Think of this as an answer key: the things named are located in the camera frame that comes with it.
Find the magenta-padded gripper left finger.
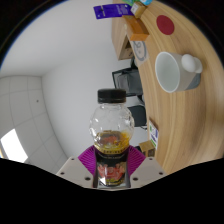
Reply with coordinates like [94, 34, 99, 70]
[55, 145, 98, 189]

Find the white and grey mug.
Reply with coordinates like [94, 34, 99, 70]
[154, 51, 204, 94]

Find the clear bottle with black cap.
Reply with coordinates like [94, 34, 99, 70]
[88, 88, 136, 188]

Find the wooden side desk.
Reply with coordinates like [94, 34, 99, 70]
[111, 3, 136, 62]

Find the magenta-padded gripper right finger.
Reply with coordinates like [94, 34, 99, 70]
[126, 145, 168, 189]

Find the flat round red coaster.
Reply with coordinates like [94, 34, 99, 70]
[156, 14, 176, 36]

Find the large dark brown box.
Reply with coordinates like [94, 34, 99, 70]
[138, 139, 156, 158]

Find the small yellow-brown box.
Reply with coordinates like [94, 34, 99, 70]
[129, 1, 148, 19]

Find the grey mesh office chair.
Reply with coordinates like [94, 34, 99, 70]
[111, 67, 145, 98]

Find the purple hanging package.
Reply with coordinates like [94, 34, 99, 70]
[93, 3, 134, 20]

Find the orange-brown cardboard box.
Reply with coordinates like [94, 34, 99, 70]
[122, 15, 150, 42]

